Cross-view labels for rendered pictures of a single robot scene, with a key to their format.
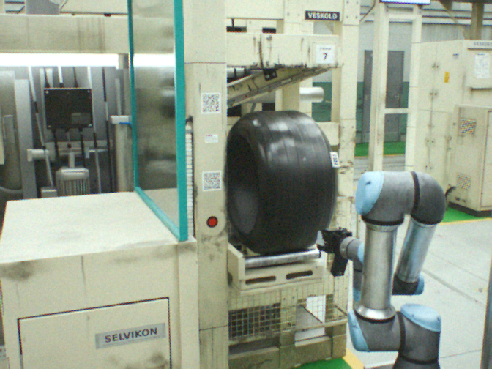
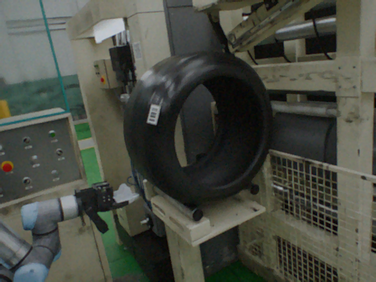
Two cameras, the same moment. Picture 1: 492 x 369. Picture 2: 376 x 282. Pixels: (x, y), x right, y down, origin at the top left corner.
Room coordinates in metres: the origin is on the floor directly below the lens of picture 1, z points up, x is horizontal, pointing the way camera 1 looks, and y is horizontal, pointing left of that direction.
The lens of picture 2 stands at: (2.00, -1.27, 1.46)
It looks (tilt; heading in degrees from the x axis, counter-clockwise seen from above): 16 degrees down; 83
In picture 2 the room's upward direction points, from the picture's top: 8 degrees counter-clockwise
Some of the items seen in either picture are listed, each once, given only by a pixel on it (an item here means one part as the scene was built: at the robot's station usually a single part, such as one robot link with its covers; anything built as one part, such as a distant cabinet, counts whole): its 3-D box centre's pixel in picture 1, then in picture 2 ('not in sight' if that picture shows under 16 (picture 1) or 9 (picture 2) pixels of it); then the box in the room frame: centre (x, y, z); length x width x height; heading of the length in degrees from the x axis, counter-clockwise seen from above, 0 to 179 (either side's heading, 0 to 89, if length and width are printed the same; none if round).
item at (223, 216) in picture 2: (264, 271); (206, 209); (2.19, -0.07, 0.80); 0.37 x 0.36 x 0.02; 21
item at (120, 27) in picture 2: (28, 61); (110, 32); (1.89, 0.74, 1.66); 0.60 x 0.03 x 0.03; 111
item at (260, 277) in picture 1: (278, 273); (177, 213); (2.06, -0.13, 0.83); 0.36 x 0.09 x 0.06; 111
